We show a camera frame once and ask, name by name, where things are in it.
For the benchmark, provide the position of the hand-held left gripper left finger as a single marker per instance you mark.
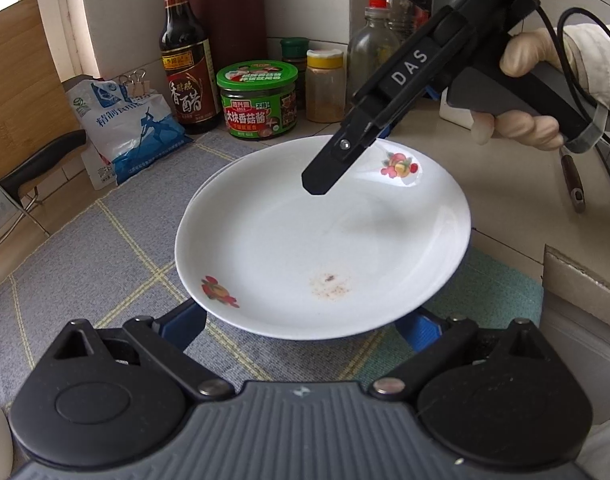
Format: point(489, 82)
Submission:
point(181, 325)

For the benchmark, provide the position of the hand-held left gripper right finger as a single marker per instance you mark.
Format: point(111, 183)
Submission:
point(422, 332)

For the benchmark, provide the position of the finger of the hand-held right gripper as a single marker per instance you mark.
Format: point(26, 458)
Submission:
point(335, 160)

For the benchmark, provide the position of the white floral plate dark speck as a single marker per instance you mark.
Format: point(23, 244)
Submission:
point(310, 230)

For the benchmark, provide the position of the person's right forearm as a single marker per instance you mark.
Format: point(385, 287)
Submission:
point(602, 70)

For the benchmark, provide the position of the person's right hand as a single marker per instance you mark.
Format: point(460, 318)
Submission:
point(530, 50)

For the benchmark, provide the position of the yellow-lid spice jar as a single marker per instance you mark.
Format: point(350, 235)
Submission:
point(326, 87)

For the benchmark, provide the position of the grey green checked cloth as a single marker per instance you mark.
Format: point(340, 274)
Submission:
point(110, 260)

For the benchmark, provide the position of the green-lid sauce jar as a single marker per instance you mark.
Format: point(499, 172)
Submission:
point(257, 102)

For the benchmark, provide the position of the clear bottle red cap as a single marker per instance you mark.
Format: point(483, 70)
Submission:
point(370, 45)

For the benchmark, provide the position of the small green-lid jar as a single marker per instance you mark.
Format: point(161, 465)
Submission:
point(292, 55)

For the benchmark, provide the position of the cardboard box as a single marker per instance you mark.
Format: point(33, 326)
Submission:
point(585, 300)

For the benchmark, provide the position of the dark vinegar bottle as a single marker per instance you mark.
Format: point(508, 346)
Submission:
point(187, 75)

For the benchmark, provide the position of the dark red knife block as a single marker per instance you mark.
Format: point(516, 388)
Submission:
point(230, 20)

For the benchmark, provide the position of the blue white salt bag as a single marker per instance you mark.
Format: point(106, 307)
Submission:
point(135, 130)

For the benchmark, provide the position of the metal binder clips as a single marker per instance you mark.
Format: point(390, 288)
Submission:
point(135, 84)

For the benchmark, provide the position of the bamboo cutting board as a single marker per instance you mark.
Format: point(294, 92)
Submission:
point(20, 75)

